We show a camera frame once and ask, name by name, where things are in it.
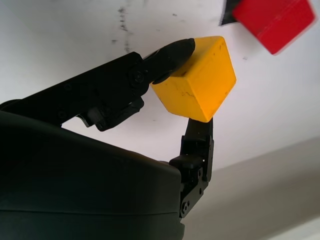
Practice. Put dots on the black tape strip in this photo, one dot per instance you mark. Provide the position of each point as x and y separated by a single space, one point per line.
226 17

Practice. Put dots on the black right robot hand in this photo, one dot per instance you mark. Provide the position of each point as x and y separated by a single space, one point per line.
75 187

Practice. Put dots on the yellow cube block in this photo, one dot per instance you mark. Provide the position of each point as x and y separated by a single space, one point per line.
200 85

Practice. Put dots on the red cube block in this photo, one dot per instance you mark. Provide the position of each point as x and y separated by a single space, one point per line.
272 20

